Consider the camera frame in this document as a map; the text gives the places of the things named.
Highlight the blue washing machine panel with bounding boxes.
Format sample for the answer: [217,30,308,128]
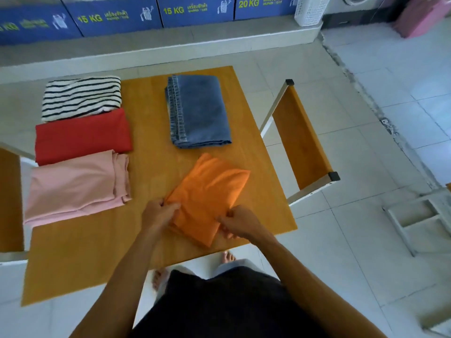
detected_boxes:
[60,0,163,38]
[234,0,300,21]
[0,4,84,46]
[156,0,236,28]

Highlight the person's left hand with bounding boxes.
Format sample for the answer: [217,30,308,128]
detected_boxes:
[141,198,182,233]

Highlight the person's black shirt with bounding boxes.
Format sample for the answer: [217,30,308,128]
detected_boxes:
[129,267,330,338]

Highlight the orange cloth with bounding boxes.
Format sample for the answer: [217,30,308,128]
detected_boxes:
[164,153,251,248]

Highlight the wooden chair with metal frame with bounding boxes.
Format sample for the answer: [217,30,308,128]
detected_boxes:
[260,79,341,207]
[0,142,37,266]

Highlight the pink box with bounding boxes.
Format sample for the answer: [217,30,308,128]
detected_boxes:
[392,0,451,39]

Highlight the folded pink garment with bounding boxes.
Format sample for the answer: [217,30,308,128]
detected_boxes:
[23,150,132,229]

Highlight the folded striped black white shirt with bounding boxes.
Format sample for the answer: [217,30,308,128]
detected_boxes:
[42,76,122,123]

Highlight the person's right hand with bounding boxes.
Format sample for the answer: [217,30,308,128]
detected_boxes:
[216,205,265,242]

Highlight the person's right forearm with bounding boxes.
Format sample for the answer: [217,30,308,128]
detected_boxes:
[249,229,387,338]

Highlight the wooden table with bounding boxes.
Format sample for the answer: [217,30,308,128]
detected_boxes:
[21,65,297,307]

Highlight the person's left forearm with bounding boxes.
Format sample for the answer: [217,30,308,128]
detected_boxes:
[70,227,166,338]

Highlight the white front-load washing machine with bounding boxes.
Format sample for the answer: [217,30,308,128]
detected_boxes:
[322,0,397,29]

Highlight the grey metal stool frame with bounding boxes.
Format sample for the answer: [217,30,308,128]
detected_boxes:
[382,188,451,257]

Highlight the folded red shirt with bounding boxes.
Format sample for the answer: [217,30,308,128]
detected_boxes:
[35,108,133,166]

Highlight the folded blue denim jeans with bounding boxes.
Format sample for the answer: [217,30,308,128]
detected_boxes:
[165,75,232,149]

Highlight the person's left foot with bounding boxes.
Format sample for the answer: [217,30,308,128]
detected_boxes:
[152,268,170,292]

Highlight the white plastic laundry basket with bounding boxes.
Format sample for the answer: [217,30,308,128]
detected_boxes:
[294,0,332,27]

